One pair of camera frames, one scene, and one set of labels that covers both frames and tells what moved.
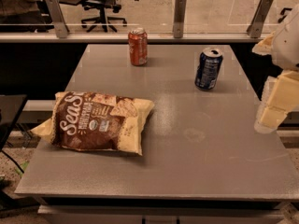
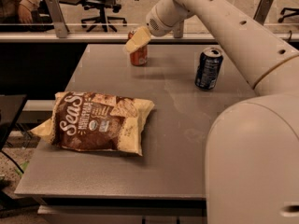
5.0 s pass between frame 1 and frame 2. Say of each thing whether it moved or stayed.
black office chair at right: stayed
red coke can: stayed
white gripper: moved
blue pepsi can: stayed
